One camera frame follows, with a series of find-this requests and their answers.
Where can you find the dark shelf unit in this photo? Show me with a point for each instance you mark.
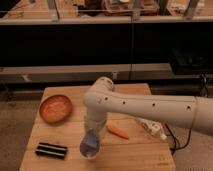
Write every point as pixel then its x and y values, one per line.
pixel 125 40

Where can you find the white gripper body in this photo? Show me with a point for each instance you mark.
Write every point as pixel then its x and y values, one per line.
pixel 97 126

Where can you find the black striped rectangular block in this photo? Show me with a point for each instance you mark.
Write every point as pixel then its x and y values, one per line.
pixel 51 150

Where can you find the orange carrot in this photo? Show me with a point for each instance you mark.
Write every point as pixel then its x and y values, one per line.
pixel 116 131

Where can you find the white plastic bottle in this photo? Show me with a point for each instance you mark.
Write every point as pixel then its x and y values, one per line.
pixel 152 127

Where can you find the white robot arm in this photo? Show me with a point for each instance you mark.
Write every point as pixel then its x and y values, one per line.
pixel 190 112

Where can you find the wooden table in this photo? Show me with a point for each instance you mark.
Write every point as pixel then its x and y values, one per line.
pixel 140 152

